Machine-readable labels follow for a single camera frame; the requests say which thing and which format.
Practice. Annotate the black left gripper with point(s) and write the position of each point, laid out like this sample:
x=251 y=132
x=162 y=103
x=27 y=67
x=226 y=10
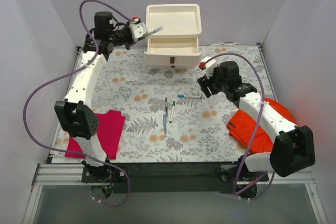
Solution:
x=128 y=33

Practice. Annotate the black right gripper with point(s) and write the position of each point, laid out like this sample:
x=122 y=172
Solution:
x=207 y=86

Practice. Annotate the white teal capped marker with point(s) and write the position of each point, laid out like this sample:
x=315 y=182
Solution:
x=189 y=96

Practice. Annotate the white green pen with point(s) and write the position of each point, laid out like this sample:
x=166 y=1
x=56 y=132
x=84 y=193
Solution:
x=172 y=112

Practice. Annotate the dark blue pen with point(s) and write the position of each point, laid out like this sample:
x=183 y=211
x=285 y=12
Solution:
x=166 y=106

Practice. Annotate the light blue translucent pen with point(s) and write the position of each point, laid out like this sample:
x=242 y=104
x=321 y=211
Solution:
x=165 y=124

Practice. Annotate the white top drawer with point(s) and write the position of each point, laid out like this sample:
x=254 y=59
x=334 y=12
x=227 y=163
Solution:
x=173 y=52

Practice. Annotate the blue capped white pen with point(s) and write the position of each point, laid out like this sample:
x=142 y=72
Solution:
x=154 y=31

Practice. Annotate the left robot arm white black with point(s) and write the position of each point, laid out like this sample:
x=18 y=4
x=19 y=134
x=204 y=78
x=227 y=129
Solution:
x=74 y=111

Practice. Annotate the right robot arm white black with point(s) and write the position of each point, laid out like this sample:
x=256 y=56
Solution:
x=293 y=146

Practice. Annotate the floral patterned table mat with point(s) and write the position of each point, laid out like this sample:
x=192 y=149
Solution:
x=198 y=132

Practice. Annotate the orange crumpled cloth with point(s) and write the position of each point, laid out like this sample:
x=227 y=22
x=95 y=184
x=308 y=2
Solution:
x=241 y=127

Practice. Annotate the white stacked drawer unit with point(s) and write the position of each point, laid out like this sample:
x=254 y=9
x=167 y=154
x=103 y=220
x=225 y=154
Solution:
x=176 y=20

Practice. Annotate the magenta folded cloth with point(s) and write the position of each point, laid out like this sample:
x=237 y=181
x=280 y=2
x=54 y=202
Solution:
x=109 y=131

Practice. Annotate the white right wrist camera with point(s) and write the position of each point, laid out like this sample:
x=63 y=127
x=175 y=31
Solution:
x=208 y=65

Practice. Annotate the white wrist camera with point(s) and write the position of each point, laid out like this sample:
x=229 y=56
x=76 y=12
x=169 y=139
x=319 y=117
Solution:
x=138 y=29
x=208 y=65

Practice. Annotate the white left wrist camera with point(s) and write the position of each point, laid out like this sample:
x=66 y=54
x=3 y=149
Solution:
x=138 y=29

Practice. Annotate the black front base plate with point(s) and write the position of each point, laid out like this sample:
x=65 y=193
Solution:
x=181 y=177

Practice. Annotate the aluminium front frame rail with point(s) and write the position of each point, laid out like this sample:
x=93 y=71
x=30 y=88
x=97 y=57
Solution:
x=71 y=174

